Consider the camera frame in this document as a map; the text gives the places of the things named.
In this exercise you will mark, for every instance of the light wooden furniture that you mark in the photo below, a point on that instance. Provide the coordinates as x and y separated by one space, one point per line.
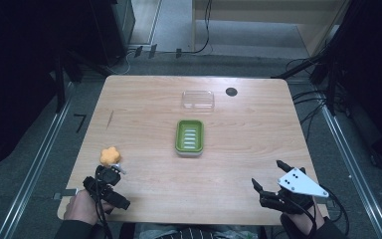
268 10

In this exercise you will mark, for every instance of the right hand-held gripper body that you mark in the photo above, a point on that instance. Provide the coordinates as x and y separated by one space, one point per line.
295 191

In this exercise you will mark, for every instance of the dark round table grommet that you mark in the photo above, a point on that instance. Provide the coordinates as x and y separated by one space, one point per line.
231 91

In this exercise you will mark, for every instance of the orange flower-shaped soap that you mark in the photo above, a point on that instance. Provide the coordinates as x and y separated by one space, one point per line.
109 156

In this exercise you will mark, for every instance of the person's left hand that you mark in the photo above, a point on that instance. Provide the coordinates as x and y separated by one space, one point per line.
81 208

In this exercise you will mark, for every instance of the green soap dish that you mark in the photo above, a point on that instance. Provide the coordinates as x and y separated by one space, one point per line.
189 137

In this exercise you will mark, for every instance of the person's right hand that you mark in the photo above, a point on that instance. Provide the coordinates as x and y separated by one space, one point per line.
298 219

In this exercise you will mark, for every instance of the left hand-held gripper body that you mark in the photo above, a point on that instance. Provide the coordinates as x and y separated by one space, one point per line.
107 191

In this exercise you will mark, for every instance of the clear plastic container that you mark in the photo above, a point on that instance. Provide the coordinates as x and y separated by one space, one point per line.
198 100

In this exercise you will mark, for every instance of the black cabinet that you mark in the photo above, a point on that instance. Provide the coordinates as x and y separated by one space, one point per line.
112 30

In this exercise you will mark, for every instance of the metal floor rail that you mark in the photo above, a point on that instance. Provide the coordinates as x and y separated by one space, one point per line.
36 166
354 172

